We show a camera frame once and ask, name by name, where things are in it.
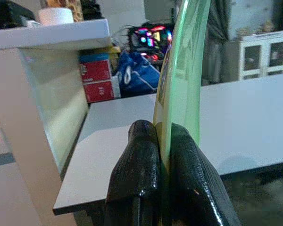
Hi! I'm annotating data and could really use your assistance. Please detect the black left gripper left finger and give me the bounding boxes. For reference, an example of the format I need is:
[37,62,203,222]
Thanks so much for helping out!
[105,119,161,226]

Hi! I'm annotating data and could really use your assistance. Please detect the white table with dark edge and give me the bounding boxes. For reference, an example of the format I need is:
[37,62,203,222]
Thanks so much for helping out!
[52,72,283,216]

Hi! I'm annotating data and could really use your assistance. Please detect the red box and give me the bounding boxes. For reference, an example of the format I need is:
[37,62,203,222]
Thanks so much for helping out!
[79,60,113,83]
[83,80,117,104]

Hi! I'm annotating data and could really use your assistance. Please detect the white glass door cabinet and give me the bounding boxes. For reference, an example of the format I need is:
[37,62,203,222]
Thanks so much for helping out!
[239,30,283,81]

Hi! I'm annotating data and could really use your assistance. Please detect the dark hanging cloth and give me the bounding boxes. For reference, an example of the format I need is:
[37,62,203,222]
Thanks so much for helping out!
[201,0,232,86]

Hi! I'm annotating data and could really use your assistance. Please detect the green plate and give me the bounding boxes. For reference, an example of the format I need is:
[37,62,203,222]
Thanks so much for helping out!
[152,0,212,181]

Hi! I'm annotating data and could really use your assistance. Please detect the white shelf unit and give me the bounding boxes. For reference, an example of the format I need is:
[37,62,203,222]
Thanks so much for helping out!
[0,18,113,226]

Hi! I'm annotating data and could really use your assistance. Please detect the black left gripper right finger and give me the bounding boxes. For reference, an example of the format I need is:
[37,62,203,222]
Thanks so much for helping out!
[161,122,241,226]

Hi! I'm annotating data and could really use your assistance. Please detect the blue bag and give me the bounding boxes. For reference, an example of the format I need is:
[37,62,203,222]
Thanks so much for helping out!
[116,51,161,97]

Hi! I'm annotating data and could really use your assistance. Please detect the computer with coloured lights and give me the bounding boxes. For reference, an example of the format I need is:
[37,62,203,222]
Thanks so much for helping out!
[126,22,175,62]

